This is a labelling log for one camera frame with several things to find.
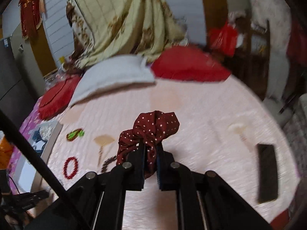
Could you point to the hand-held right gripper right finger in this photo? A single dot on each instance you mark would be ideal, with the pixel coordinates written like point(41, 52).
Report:
point(162, 172)

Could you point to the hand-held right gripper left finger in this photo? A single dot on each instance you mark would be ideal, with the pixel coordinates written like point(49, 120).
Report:
point(141, 167)

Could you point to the red polka dot scrunchie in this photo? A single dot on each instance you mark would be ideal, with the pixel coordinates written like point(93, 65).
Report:
point(153, 127)

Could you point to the white shallow box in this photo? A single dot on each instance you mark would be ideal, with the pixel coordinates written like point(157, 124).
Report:
point(51, 146)

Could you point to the orange plastic basket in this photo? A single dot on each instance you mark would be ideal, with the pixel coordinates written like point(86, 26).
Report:
point(4, 153)

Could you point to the purple floral bedsheet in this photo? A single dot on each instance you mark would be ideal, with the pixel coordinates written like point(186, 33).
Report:
point(28, 124)

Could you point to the beige pillow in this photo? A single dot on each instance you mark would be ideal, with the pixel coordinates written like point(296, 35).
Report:
point(112, 74)

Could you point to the black rectangular device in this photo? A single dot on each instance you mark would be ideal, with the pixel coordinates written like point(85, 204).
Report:
point(267, 172)

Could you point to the red pillow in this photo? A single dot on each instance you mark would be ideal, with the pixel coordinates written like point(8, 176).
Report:
point(189, 64)

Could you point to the red ruffled round cushion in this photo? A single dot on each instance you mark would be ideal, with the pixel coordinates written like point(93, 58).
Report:
point(57, 93)

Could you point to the grey refrigerator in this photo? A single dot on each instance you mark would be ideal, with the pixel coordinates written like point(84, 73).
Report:
point(14, 76)

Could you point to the small yellow container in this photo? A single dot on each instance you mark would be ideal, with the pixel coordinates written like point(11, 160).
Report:
point(62, 60)

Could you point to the red shopping bag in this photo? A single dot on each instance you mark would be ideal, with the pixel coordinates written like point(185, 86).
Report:
point(221, 38)

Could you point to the yellow floral blanket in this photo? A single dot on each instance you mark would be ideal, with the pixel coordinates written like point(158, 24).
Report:
point(120, 16)

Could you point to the red hanging decoration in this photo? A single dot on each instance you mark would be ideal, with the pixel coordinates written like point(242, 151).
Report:
point(30, 16)

